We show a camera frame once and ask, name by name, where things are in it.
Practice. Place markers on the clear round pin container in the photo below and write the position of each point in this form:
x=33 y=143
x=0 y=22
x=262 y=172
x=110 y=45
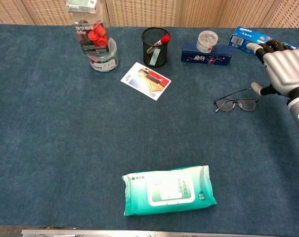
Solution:
x=207 y=40

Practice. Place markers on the clear round plastic jar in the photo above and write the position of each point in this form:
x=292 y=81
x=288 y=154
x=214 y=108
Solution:
x=104 y=64

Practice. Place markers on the dark blue rectangular box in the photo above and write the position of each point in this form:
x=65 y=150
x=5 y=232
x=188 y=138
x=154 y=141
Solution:
x=206 y=59

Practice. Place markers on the black mesh pen holder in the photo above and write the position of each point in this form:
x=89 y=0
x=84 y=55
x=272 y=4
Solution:
x=164 y=55

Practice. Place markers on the wicker lattice folding screen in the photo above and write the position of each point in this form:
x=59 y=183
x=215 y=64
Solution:
x=144 y=12

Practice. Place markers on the thin wire-frame eyeglasses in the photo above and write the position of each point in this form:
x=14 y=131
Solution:
x=226 y=105

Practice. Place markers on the colourful printed postcard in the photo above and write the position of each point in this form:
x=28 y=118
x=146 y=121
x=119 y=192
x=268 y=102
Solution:
x=146 y=80

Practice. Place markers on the blue Oreo cookie box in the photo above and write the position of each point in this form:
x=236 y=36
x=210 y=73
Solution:
x=240 y=40

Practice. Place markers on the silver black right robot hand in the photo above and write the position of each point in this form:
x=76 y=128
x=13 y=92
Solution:
x=285 y=69

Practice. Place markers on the green white wet wipes pack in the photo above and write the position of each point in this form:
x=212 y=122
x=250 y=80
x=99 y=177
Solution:
x=169 y=190

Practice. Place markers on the light blue patterned strip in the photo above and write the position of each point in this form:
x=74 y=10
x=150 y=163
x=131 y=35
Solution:
x=155 y=58

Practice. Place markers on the small green white box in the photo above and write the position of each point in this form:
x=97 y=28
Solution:
x=81 y=6

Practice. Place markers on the aluminium rail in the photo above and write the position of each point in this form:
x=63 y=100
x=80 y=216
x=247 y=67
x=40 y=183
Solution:
x=114 y=233

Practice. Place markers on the blue felt table cloth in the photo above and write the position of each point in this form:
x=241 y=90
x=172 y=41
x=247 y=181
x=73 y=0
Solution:
x=65 y=135

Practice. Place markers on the red-capped grey marker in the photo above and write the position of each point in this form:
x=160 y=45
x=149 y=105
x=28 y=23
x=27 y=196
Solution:
x=165 y=38

